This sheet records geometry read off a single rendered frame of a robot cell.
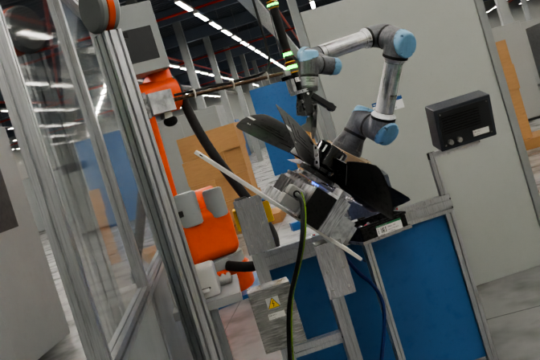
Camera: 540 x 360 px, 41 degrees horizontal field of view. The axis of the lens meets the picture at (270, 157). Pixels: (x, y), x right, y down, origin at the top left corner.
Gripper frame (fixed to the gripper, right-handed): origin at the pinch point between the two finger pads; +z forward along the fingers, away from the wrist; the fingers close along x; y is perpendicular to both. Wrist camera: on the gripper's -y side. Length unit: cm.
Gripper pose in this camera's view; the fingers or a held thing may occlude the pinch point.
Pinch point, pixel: (314, 136)
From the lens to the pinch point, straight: 301.1
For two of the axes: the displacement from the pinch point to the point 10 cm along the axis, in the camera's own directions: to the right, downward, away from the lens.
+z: 0.0, 10.0, 0.1
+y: -10.0, 0.0, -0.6
